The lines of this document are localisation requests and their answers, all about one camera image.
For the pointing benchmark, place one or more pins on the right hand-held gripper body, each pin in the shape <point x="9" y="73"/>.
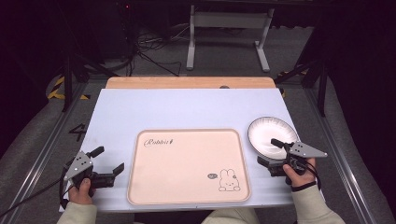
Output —
<point x="303" y="151"/>

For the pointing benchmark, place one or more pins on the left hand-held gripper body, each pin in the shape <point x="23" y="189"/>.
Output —
<point x="77" y="166"/>

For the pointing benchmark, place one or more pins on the white plate with dark rim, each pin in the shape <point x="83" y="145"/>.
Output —
<point x="267" y="132"/>

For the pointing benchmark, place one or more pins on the person's right hand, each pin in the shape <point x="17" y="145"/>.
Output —
<point x="303" y="178"/>

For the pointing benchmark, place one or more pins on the person's left hand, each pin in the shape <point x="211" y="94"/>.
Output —
<point x="81" y="194"/>

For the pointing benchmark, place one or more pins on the person's lap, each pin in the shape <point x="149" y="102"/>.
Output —
<point x="230" y="216"/>

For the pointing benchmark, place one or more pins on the black tripod stand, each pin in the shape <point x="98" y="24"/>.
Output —
<point x="322" y="87"/>
<point x="67" y="77"/>

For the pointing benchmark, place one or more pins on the pink tray with rabbit print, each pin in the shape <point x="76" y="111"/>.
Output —
<point x="186" y="168"/>

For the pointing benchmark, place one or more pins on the yellow and black floor tape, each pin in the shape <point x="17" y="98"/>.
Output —
<point x="56" y="90"/>

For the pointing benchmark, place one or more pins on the white table cover sheet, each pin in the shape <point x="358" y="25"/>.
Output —
<point x="186" y="109"/>

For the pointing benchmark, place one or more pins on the white metal stand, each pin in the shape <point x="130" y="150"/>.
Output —
<point x="230" y="20"/>

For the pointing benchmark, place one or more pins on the aluminium floor rail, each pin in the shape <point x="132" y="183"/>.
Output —
<point x="40" y="161"/>
<point x="339" y="155"/>

